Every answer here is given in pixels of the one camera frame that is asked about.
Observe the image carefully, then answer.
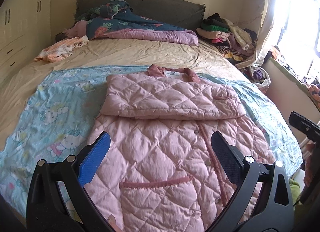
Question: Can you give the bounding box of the bag of clothes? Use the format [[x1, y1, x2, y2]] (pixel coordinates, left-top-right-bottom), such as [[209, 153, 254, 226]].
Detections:
[[244, 66, 272, 90]]

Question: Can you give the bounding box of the blue cartoon printed blanket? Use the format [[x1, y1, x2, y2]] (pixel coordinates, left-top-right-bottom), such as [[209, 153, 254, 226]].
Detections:
[[0, 65, 303, 197]]

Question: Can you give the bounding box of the window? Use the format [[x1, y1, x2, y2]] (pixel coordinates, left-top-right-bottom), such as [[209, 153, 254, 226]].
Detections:
[[272, 0, 320, 82]]

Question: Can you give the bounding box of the dark floral quilt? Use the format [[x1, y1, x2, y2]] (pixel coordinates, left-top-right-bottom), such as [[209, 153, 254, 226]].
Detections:
[[75, 0, 199, 46]]

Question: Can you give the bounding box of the pink quilted jacket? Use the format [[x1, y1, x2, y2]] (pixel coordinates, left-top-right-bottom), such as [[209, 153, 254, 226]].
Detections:
[[85, 64, 275, 232]]

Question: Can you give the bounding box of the orange white floral garment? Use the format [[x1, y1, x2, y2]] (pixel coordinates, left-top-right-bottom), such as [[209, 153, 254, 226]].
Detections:
[[34, 36, 89, 63]]

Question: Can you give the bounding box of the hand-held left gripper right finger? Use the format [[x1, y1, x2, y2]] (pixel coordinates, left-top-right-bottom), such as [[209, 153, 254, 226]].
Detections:
[[210, 131, 293, 232]]

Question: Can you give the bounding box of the patterned cloth on windowsill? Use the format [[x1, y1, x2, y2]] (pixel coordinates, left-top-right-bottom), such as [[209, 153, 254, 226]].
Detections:
[[269, 49, 320, 112]]

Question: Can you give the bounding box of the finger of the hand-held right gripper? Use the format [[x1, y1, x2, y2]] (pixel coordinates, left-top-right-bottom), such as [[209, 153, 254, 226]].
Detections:
[[289, 111, 320, 145]]

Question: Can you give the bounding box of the cream wardrobe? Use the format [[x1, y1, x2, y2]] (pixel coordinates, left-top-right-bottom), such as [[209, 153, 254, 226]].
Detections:
[[0, 0, 54, 82]]

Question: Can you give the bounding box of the pink crumpled cloth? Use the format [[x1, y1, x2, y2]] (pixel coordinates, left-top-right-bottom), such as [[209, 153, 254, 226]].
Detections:
[[64, 21, 88, 38]]

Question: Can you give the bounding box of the green fleece cloth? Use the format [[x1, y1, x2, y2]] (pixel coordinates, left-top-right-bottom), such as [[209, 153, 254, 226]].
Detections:
[[289, 179, 302, 198]]

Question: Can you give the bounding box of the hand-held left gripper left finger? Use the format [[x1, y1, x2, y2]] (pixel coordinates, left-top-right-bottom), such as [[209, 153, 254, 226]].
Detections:
[[26, 131, 111, 232]]

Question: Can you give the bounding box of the grey padded headboard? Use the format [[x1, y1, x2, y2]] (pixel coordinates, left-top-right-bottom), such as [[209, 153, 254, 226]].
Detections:
[[76, 0, 206, 22]]

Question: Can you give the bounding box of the pile of mixed clothes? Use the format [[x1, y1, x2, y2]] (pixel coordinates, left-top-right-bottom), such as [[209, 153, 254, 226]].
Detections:
[[196, 13, 258, 60]]

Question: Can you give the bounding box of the cream curtain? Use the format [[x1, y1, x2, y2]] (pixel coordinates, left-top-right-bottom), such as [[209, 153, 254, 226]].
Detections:
[[235, 0, 292, 70]]

